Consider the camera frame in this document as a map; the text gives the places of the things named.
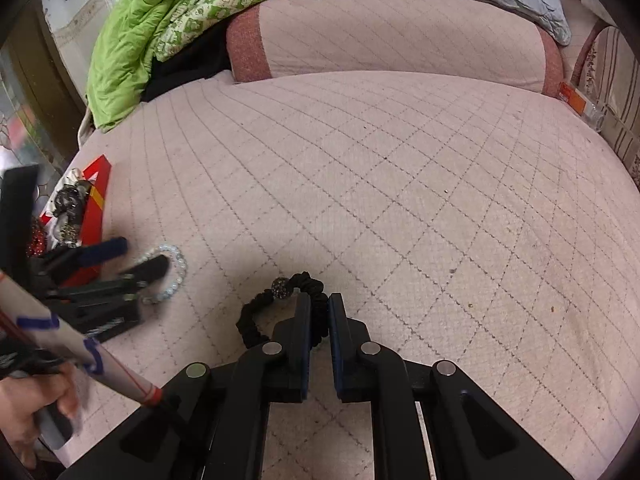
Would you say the red beaded bracelet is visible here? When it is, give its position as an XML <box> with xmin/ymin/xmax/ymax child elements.
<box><xmin>27</xmin><ymin>217</ymin><xmax>49</xmax><ymax>257</ymax></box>

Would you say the person's left hand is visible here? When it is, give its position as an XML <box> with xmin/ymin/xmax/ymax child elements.
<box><xmin>0</xmin><ymin>362</ymin><xmax>82</xmax><ymax>471</ymax></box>

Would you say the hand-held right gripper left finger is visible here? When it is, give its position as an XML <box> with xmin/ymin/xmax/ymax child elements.
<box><xmin>60</xmin><ymin>291</ymin><xmax>312</xmax><ymax>480</ymax></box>

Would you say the pink bolster pillow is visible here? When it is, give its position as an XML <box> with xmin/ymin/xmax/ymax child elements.
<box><xmin>225</xmin><ymin>0</ymin><xmax>566</xmax><ymax>98</ymax></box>

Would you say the black cloth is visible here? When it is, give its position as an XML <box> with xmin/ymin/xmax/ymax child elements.
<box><xmin>142</xmin><ymin>20</ymin><xmax>236</xmax><ymax>103</ymax></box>

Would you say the green quilt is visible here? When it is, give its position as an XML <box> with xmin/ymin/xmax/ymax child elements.
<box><xmin>86</xmin><ymin>0</ymin><xmax>346</xmax><ymax>133</ymax></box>

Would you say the pile of metal jewelry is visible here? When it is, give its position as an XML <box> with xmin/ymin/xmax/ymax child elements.
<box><xmin>50</xmin><ymin>167</ymin><xmax>93</xmax><ymax>248</ymax></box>

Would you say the plastic bottle with orange label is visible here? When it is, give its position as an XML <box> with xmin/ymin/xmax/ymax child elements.
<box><xmin>557</xmin><ymin>80</ymin><xmax>606</xmax><ymax>131</ymax></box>

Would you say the black beaded hair tie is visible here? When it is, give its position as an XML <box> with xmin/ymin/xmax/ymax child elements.
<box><xmin>237</xmin><ymin>271</ymin><xmax>331</xmax><ymax>348</ymax></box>

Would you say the clear bead bracelet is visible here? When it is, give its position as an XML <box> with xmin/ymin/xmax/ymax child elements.
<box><xmin>140</xmin><ymin>243</ymin><xmax>187</xmax><ymax>306</ymax></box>

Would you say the red jewelry box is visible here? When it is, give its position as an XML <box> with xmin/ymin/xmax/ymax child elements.
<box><xmin>40</xmin><ymin>155</ymin><xmax>113</xmax><ymax>286</ymax></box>

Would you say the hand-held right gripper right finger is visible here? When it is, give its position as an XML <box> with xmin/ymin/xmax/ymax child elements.
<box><xmin>327</xmin><ymin>292</ymin><xmax>576</xmax><ymax>480</ymax></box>

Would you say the wooden glass door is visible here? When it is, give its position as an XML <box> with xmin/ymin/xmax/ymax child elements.
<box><xmin>0</xmin><ymin>5</ymin><xmax>86</xmax><ymax>161</ymax></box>

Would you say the pink quilted bed cover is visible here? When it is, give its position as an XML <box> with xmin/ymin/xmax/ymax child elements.
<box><xmin>50</xmin><ymin>70</ymin><xmax>636</xmax><ymax>480</ymax></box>

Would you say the striped headboard cushion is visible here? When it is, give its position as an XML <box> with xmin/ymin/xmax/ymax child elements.
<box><xmin>570</xmin><ymin>25</ymin><xmax>640</xmax><ymax>191</ymax></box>

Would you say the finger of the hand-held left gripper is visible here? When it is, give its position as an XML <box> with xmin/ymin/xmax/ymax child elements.
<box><xmin>49</xmin><ymin>254</ymin><xmax>172</xmax><ymax>307</ymax></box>
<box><xmin>37</xmin><ymin>236</ymin><xmax>129</xmax><ymax>287</ymax></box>

